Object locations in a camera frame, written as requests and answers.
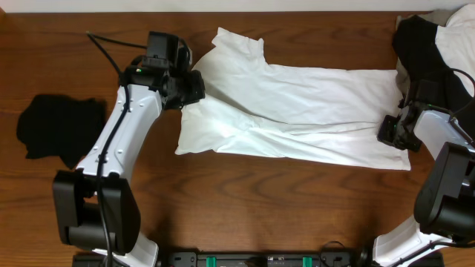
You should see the folded black garment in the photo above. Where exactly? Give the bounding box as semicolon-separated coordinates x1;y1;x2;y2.
16;94;107;169

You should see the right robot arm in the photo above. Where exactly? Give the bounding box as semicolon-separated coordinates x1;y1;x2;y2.
367;105;474;266

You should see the white printed garment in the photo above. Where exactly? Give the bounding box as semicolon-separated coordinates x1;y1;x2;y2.
435;4;475;78

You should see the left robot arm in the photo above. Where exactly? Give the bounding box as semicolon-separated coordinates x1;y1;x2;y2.
53;67;205;266

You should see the white t-shirt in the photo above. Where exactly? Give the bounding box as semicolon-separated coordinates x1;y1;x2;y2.
176;28;410;171

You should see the black garment in pile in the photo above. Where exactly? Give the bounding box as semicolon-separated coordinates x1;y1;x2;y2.
392;14;475;138

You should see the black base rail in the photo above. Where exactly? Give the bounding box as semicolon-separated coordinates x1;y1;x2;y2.
72;240;445;267

